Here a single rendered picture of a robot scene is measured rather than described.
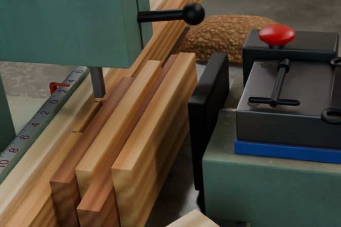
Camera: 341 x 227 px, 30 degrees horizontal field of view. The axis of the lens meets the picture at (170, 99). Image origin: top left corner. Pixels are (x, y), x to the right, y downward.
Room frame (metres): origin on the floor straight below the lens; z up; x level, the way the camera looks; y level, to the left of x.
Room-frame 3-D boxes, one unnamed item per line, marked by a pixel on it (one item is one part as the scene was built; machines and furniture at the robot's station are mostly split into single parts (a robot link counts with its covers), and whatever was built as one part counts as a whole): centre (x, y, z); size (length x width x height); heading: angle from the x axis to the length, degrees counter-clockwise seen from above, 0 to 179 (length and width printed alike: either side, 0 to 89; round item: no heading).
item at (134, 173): (0.49, 0.01, 0.93); 0.20 x 0.02 x 0.07; 161
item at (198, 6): (0.51, -0.01, 1.04); 0.06 x 0.02 x 0.02; 71
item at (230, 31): (0.72, -0.09, 0.92); 0.14 x 0.09 x 0.04; 71
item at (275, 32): (0.49, -0.10, 1.02); 0.03 x 0.03 x 0.01
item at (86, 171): (0.50, 0.04, 0.93); 0.19 x 0.01 x 0.06; 161
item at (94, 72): (0.54, 0.07, 0.97); 0.01 x 0.01 x 0.05; 71
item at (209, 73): (0.46, -0.06, 0.95); 0.09 x 0.07 x 0.09; 161
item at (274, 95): (0.43, -0.09, 1.01); 0.07 x 0.04 x 0.01; 161
